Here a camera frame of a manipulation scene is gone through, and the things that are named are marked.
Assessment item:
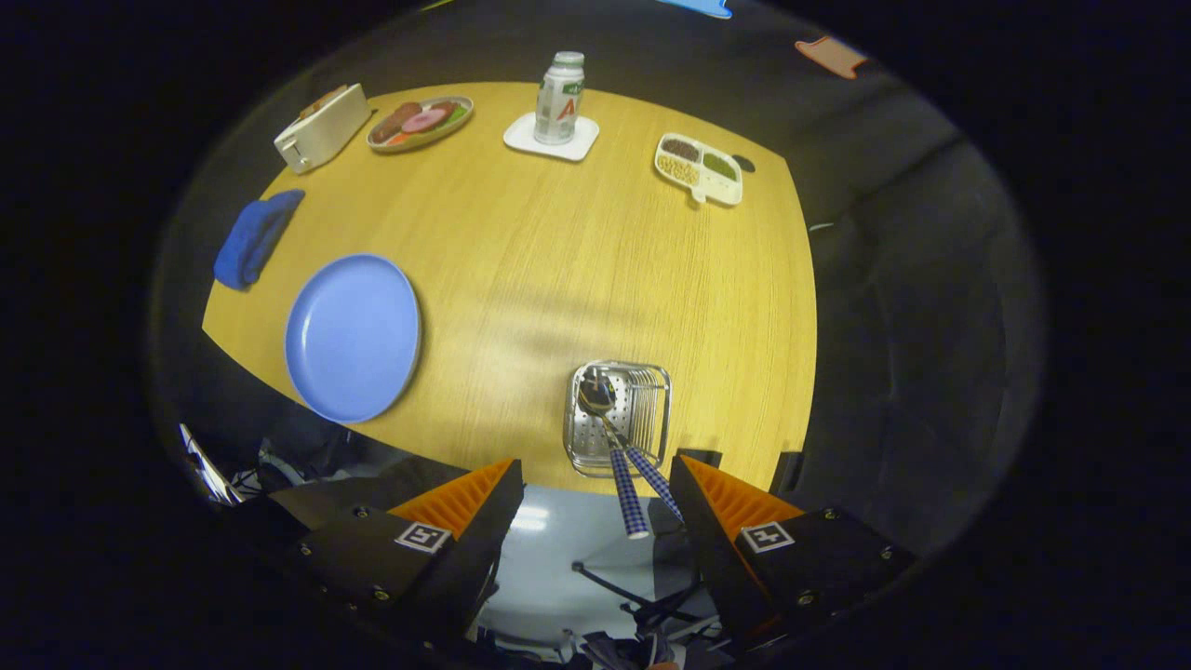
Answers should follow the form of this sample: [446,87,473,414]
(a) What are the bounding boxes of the oval food plate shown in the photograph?
[367,95,475,154]

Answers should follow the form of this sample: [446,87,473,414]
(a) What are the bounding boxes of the white toaster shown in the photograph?
[273,83,373,176]

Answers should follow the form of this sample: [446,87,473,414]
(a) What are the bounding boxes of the white green drink bottle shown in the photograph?
[534,51,586,146]

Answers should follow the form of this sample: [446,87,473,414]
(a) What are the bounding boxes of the blue folded towel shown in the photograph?
[212,189,306,292]

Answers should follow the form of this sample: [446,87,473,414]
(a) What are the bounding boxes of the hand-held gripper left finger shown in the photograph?
[263,458,526,650]

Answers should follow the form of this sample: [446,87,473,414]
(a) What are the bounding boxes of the large brown meat piece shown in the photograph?
[370,101,422,143]

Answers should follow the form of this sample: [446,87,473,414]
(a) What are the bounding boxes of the white divided snack tray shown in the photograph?
[653,133,744,207]

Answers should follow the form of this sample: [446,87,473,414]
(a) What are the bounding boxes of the metal wire cutlery rack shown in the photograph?
[563,360,673,479]

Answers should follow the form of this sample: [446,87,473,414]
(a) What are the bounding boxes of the checked handle fork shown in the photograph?
[623,445,685,524]

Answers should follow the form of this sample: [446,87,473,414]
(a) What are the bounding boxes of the checked handle spoon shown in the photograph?
[577,369,652,541]

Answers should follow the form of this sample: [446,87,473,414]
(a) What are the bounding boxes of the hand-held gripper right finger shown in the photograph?
[668,454,922,654]

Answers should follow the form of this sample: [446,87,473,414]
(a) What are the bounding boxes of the blue round plate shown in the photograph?
[284,253,423,425]

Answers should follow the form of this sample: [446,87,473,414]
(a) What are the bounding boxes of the black stand legs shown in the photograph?
[570,558,717,634]

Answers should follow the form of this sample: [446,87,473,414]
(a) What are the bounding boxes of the white square coaster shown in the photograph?
[502,112,601,163]

